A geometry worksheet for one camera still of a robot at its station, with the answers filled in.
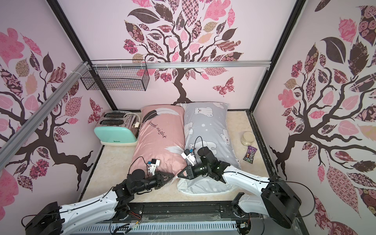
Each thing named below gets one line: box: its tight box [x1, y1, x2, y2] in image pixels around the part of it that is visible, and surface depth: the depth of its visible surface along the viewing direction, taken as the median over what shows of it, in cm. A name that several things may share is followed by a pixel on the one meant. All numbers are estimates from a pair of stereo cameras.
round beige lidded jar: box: [240, 131, 256, 147], surface depth 99 cm
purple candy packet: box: [242, 145, 258, 165], surface depth 94 cm
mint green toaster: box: [94, 110, 141, 146], surface depth 97 cm
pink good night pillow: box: [129, 104, 188, 177], surface depth 87 cm
